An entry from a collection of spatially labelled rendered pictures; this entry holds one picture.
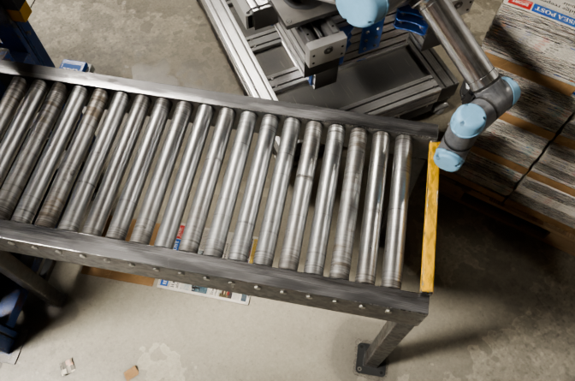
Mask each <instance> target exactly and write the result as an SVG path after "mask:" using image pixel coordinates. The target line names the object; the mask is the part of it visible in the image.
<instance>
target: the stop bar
mask: <svg viewBox="0 0 575 381"><path fill-rule="evenodd" d="M440 143H441V142H440V141H434V140H431V141H430V143H429V157H428V171H427V185H426V199H425V213H424V239H423V253H422V267H421V281H420V294H421V295H429V296H432V295H433V293H434V275H435V269H436V267H435V258H436V225H437V208H438V191H439V174H440V168H439V167H438V166H437V165H436V164H435V162H434V159H433V157H434V155H435V153H436V148H437V147H438V146H439V145H440Z"/></svg>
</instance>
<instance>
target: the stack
mask: <svg viewBox="0 0 575 381"><path fill-rule="evenodd" d="M495 69H496V71H497V72H498V74H499V76H500V77H509V78H511V79H513V81H516V82H517V83H518V85H519V87H520V91H521V94H520V98H519V100H518V101H517V102H516V103H515V104H514V105H513V107H512V108H511V109H510V110H507V111H506V113H507V114H509V115H512V116H516V117H517V118H520V119H522V120H525V121H527V122H530V123H532V124H534V125H537V126H538V127H541V128H544V129H547V130H548V131H550V132H553V133H556V132H557V131H558V130H559V128H560V127H561V126H562V127H561V129H560V133H559V134H558V135H562V136H564V137H567V138H568V139H571V140H575V92H574V93H573V94H572V95H571V96H570V97H569V96H567V95H565V94H563V93H560V92H556V91H554V90H552V89H549V88H547V87H545V86H541V85H539V84H537V83H535V82H532V81H530V80H527V79H524V78H522V77H519V76H517V75H515V74H511V73H509V72H507V71H505V70H502V69H500V68H497V67H495ZM473 145H474V146H476V147H479V148H481V149H484V150H485V151H488V152H491V153H494V154H495V155H497V156H500V157H502V158H505V159H507V160H510V161H512V162H514V163H516V164H519V165H521V166H524V167H525V168H527V169H529V167H531V170H530V171H533V172H535V173H537V174H539V175H541V176H545V177H547V178H549V179H551V180H554V181H556V182H559V183H561V184H564V185H566V186H568V187H570V188H573V189H575V150H573V149H571V148H568V147H566V146H563V145H561V144H558V143H556V142H554V138H553V139H552V140H547V139H545V138H543V137H541V136H539V135H536V134H533V133H531V132H529V131H526V130H524V129H522V128H519V127H516V126H514V125H512V124H510V123H508V122H504V121H502V120H500V119H497V120H496V121H495V122H494V123H493V124H492V125H490V126H489V127H488V128H487V129H486V130H485V131H484V132H482V133H481V134H480V135H479V136H478V137H477V139H476V141H475V143H474V144H473ZM530 171H529V172H530ZM527 172H528V171H527ZM527 172H526V174H527ZM529 172H528V173H529ZM451 173H454V174H455V175H457V176H460V177H463V178H465V179H466V180H468V181H470V182H474V183H476V184H477V185H479V186H481V187H483V188H486V189H488V190H490V191H492V192H494V193H497V194H499V195H500V196H502V197H504V198H505V197H506V196H507V195H508V197H507V199H509V200H511V201H514V202H516V203H518V204H521V205H523V206H526V207H528V208H530V209H532V210H534V211H537V212H539V213H542V214H543V215H545V216H547V217H551V218H553V219H554V220H556V221H558V222H561V223H563V224H565V225H567V226H570V227H572V228H574V229H575V197H573V196H571V195H570V194H567V193H564V192H561V191H560V190H558V189H555V188H552V187H550V186H548V185H546V184H544V183H541V182H539V181H536V180H534V179H532V178H530V177H528V176H527V175H526V174H525V175H524V174H522V173H520V172H518V171H516V170H512V169H510V168H508V167H506V166H504V165H502V164H498V163H497V162H494V161H492V160H489V159H487V158H484V157H482V156H480V155H477V154H476V153H474V152H468V154H467V156H466V158H465V162H464V163H463V164H462V166H461V167H460V169H459V170H457V171H455V172H451ZM438 193H440V194H442V195H444V196H446V197H449V198H450V199H453V200H455V201H457V202H459V203H461V204H463V205H466V206H468V207H470V208H471V209H474V210H476V211H479V212H481V213H482V214H484V215H487V216H489V217H492V218H493V219H495V220H497V221H500V222H502V223H504V224H506V225H508V226H510V227H513V228H515V229H517V230H519V231H521V232H523V233H526V234H527V235H530V236H532V237H534V238H536V239H538V240H540V241H543V242H545V243H547V244H549V245H551V246H553V247H556V248H558V249H560V250H562V251H564V252H566V253H569V254H571V255H572V256H575V235H574V234H571V233H569V232H567V231H565V230H563V229H560V228H558V227H556V226H554V225H552V224H550V223H546V222H544V221H543V220H541V219H538V218H536V217H533V216H531V215H529V214H527V213H525V212H522V211H520V210H518V209H515V208H513V207H511V206H510V205H506V204H504V201H502V202H500V201H499V200H497V199H494V198H492V197H489V196H488V195H486V194H484V193H481V192H479V191H477V190H475V189H473V188H470V187H468V186H466V185H464V184H462V183H460V182H457V181H455V180H453V179H451V178H449V177H447V176H444V175H442V174H439V191H438ZM464 193H468V194H469V195H471V196H474V197H476V198H478V199H480V200H482V201H485V202H487V203H489V204H491V205H493V206H496V207H498V208H500V209H502V210H503V211H507V212H509V213H511V214H513V215H514V216H517V217H520V218H522V219H524V220H525V221H528V222H530V223H533V224H535V225H536V226H539V227H541V228H543V229H545V230H547V231H548V232H547V233H546V234H544V233H543V232H541V231H539V230H537V229H533V228H532V227H530V226H528V225H526V224H524V223H521V222H519V221H517V220H515V219H513V218H510V217H508V216H506V215H504V214H502V213H499V212H498V211H495V210H493V209H491V208H488V207H487V206H485V205H482V204H480V203H477V202H476V201H474V200H472V199H469V198H466V197H465V196H463V194H464Z"/></svg>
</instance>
